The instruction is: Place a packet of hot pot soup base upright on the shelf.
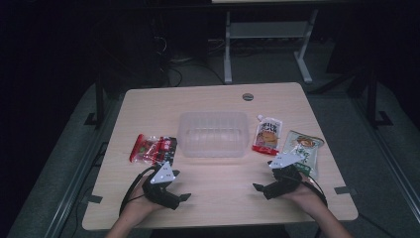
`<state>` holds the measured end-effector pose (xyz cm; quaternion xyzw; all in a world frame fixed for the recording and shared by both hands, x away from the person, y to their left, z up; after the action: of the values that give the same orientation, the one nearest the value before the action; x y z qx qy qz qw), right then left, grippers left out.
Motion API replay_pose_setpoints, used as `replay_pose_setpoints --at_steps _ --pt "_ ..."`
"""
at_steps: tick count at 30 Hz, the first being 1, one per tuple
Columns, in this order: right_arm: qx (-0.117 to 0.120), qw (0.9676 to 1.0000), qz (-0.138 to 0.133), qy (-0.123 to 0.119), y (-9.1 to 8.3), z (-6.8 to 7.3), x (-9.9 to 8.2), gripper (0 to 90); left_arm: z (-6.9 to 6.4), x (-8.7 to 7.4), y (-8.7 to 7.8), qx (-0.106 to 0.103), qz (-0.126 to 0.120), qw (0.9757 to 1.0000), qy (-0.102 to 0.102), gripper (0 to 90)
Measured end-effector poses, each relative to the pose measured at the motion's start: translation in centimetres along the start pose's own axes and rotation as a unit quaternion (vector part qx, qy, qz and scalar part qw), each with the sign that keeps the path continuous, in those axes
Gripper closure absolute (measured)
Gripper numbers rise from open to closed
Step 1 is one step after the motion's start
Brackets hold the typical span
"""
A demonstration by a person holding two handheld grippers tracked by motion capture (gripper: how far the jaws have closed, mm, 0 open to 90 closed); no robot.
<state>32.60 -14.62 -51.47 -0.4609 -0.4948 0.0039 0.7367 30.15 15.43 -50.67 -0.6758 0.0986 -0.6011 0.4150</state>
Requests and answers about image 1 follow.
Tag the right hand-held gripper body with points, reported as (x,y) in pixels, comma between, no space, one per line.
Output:
(284,180)

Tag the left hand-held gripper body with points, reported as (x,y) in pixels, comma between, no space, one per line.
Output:
(162,176)

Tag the white and red snack packet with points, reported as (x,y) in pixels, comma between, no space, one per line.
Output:
(268,135)

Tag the green snack packet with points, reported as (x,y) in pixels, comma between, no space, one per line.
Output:
(305,147)

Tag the clear plastic container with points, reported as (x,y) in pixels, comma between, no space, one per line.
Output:
(213,134)

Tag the person's right hand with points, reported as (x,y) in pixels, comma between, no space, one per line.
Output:
(305,196)

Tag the person's left hand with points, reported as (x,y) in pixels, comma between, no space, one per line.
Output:
(140,205)

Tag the grey tape strip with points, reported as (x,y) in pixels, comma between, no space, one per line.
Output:
(95,199)
(345,190)

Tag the grey table grommet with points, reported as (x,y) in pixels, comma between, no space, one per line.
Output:
(248,96)

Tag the black metal stand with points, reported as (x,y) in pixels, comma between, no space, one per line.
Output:
(373,99)
(99,105)

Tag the white metal desk frame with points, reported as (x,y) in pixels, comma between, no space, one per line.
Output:
(267,30)

